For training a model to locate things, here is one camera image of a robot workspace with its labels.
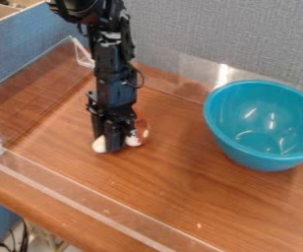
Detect black cables under table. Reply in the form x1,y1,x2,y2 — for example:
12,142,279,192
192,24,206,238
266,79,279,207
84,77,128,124
0,219,31,252

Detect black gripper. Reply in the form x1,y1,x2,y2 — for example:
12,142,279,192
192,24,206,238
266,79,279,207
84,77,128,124
87,43,138,153

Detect clear acrylic left barrier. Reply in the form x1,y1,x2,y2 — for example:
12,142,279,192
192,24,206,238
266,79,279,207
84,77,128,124
0,36,91,113

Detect blue plastic bowl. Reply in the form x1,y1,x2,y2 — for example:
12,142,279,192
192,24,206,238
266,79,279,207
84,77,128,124
203,80,303,171

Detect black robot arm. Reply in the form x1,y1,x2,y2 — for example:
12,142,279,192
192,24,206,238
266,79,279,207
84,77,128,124
45,0,139,153

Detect blue partition panel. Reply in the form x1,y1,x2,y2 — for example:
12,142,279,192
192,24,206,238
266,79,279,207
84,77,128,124
0,0,87,82

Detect clear acrylic barrier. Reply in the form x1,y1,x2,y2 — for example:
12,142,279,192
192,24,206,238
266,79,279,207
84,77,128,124
0,143,223,252
0,36,91,113
72,35,303,106

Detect clear acrylic back barrier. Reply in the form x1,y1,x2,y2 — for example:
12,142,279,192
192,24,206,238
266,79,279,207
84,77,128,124
72,35,303,106

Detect white brown toy mushroom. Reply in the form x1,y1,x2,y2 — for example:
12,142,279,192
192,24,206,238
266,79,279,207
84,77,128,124
92,118,150,154

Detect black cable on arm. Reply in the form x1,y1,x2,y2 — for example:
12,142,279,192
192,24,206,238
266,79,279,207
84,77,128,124
128,65,146,90

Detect clear acrylic front barrier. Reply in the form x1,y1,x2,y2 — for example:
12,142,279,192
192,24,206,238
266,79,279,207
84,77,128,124
0,143,223,252

